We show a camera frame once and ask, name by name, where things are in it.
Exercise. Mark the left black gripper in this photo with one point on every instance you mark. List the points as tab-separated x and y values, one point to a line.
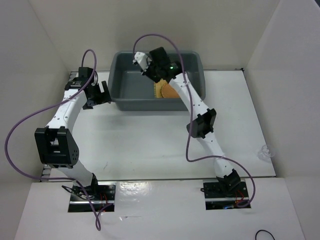
103	97

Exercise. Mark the round orange woven tray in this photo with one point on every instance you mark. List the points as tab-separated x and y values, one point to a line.
170	92

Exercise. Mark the grey plastic bin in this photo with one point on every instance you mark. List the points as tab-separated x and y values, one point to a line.
131	91

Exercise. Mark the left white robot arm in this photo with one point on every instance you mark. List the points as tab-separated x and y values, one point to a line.
55	143

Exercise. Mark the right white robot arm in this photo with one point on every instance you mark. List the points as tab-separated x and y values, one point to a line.
202	118

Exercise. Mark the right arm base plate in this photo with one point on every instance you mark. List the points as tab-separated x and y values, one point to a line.
216	199

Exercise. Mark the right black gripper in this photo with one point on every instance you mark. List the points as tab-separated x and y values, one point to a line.
156	79

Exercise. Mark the square bamboo mat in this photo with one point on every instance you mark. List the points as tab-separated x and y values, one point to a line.
157	88

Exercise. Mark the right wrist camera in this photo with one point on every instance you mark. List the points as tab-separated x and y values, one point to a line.
143	60

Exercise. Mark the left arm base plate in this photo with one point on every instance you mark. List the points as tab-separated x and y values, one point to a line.
103	199

